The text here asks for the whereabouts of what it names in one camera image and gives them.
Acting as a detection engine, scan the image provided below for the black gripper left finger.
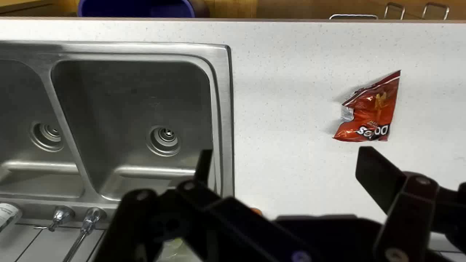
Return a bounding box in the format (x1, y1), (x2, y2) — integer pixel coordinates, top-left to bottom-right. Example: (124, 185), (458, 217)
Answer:
(95, 150), (317, 262)

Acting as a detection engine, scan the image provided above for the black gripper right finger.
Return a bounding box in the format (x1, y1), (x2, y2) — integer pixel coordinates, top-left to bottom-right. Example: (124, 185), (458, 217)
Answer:
(356, 146), (466, 262)

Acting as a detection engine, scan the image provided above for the red Doritos chip packet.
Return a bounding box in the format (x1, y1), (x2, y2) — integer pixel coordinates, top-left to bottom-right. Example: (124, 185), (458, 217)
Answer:
(334, 71), (401, 143)

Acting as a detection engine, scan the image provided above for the stainless steel double sink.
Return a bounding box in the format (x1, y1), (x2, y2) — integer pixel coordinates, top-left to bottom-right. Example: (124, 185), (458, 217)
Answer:
(0, 41), (235, 262)

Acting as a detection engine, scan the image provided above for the blue bin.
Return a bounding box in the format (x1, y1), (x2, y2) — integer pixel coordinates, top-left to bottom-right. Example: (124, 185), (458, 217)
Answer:
(79, 0), (196, 18)

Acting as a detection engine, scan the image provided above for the wooden lower cabinet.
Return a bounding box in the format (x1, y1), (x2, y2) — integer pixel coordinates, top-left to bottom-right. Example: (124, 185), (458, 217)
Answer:
(0, 0), (466, 21)

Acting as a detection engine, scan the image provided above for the chrome right tap handle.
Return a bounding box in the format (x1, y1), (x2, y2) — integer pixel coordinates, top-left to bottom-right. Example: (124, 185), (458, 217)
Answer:
(63, 207), (107, 262)

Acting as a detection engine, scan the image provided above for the chrome tap handle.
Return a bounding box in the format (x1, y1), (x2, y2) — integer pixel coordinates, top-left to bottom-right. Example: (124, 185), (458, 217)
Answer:
(47, 207), (76, 232)
(63, 207), (107, 262)

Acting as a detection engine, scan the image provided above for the chrome left tap handle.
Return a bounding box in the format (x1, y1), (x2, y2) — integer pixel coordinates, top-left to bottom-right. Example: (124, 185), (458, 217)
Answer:
(47, 207), (76, 232)

